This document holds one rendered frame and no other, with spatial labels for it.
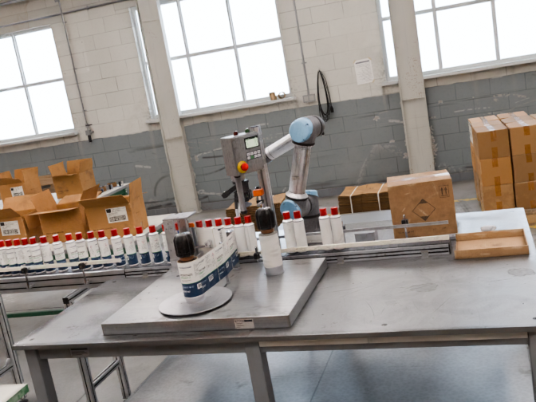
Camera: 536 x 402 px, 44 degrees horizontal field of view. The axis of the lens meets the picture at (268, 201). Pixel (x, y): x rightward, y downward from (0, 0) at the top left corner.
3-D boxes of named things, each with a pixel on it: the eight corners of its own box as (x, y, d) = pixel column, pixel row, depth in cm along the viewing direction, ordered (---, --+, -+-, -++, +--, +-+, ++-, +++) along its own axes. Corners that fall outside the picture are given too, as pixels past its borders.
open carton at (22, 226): (-22, 257, 485) (-35, 208, 478) (13, 239, 528) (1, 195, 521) (24, 251, 476) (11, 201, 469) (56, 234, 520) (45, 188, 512)
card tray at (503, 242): (455, 259, 285) (454, 250, 284) (456, 242, 309) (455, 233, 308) (529, 254, 276) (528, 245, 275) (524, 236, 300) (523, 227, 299)
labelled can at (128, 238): (127, 267, 346) (119, 230, 342) (132, 264, 351) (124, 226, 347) (135, 266, 345) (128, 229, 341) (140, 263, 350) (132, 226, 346)
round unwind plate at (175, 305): (146, 319, 263) (145, 316, 263) (178, 291, 292) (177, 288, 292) (216, 315, 254) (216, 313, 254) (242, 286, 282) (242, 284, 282)
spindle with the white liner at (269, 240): (262, 276, 292) (250, 211, 286) (268, 269, 300) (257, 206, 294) (281, 274, 289) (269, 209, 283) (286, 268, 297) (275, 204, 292)
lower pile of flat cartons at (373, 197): (338, 214, 757) (336, 196, 753) (347, 202, 807) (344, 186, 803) (396, 209, 736) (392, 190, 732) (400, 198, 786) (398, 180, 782)
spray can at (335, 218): (333, 250, 311) (327, 209, 307) (336, 247, 316) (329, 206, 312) (344, 250, 309) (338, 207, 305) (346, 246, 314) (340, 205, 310)
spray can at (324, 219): (322, 251, 313) (316, 210, 309) (325, 248, 318) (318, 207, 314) (333, 250, 311) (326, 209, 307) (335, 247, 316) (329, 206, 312)
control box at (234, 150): (226, 175, 325) (219, 138, 322) (254, 168, 335) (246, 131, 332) (238, 176, 317) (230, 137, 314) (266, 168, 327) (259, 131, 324)
